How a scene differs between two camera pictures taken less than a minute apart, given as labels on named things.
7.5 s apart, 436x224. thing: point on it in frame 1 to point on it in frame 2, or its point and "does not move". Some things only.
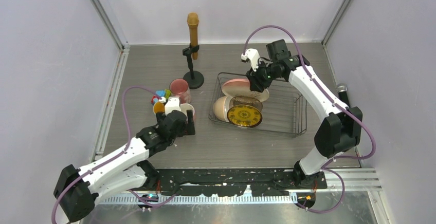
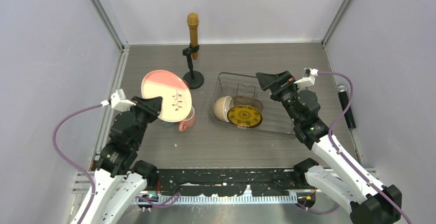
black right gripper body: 262,77 to 287,94
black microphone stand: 195,79 does not move
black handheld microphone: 342,89 does not move
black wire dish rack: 276,110 does not move
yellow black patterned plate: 244,115 does not move
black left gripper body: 181,133 to 143,116
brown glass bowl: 244,100 does not move
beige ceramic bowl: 221,107 does not move
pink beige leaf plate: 241,87 to 176,101
